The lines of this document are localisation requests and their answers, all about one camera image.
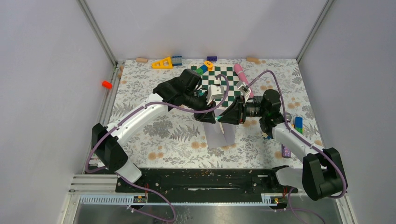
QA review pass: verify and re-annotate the wooden cylinder block left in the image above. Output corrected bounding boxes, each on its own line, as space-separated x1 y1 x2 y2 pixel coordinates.
135 57 148 63

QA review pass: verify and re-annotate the blue lego brick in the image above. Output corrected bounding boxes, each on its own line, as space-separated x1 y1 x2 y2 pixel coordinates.
171 56 183 66

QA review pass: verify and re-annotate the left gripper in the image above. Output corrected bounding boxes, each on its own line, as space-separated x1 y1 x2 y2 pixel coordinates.
183 90 216 123

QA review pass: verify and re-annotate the colourful block chain toy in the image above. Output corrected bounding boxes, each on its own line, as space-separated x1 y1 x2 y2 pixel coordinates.
195 61 214 76

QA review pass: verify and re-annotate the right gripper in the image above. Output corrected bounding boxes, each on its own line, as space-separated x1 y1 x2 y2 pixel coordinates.
218 95 268 126

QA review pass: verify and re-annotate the orange cap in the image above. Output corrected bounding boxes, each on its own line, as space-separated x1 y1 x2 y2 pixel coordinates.
101 81 113 89

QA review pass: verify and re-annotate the purple cable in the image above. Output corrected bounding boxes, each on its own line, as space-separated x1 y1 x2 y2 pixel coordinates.
246 70 349 224
85 73 230 224

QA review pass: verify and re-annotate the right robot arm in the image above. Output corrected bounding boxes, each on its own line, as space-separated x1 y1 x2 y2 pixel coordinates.
218 89 347 201

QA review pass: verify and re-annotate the wooden cylinder block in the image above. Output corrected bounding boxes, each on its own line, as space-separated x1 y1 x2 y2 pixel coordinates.
246 57 261 64
135 57 148 63

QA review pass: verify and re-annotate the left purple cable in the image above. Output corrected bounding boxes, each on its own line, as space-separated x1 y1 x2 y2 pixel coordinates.
85 73 230 224

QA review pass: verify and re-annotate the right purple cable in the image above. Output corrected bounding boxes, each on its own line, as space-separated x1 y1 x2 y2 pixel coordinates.
246 70 349 224

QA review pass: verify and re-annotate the rainbow lego stack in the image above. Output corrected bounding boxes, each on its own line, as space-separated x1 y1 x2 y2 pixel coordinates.
294 116 304 134

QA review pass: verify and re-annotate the purple lego brick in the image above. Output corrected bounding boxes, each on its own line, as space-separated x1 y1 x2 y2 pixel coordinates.
206 56 218 62

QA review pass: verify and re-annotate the green white chessboard mat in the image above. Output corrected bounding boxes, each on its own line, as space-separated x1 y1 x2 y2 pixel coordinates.
198 65 240 110

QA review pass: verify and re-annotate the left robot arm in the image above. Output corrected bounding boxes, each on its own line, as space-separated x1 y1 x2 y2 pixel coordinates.
90 69 217 192

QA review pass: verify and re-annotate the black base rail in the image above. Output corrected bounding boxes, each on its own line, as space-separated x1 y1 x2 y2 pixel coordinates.
135 168 291 204

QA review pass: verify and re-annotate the yellow triangle toy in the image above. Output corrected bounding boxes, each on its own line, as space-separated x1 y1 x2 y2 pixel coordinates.
152 56 173 70

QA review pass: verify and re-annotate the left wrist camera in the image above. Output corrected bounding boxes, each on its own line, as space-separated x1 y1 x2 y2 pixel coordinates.
206 84 225 105

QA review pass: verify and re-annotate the wooden cylinder block right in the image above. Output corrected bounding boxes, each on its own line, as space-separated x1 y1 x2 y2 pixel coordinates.
246 57 261 64

